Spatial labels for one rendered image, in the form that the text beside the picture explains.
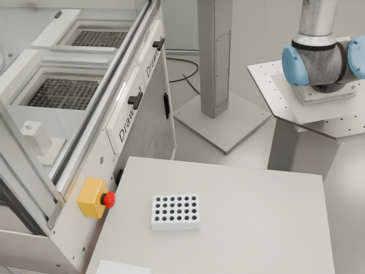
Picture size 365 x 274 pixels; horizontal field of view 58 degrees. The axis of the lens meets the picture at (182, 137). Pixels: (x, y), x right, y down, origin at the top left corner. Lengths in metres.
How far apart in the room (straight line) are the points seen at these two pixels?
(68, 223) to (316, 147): 0.94
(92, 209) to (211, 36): 1.24
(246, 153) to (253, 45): 1.21
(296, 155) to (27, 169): 1.00
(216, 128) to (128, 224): 1.31
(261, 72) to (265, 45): 1.63
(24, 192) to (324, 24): 0.80
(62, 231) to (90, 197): 0.09
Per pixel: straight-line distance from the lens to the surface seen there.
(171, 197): 0.89
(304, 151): 1.34
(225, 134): 2.08
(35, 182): 0.66
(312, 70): 0.97
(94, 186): 0.81
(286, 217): 0.92
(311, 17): 0.96
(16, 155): 0.60
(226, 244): 0.86
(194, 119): 2.17
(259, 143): 2.09
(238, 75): 2.60
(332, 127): 1.16
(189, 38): 2.77
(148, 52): 1.20
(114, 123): 0.92
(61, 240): 0.78
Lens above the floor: 1.54
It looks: 47 degrees down
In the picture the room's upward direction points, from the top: 6 degrees counter-clockwise
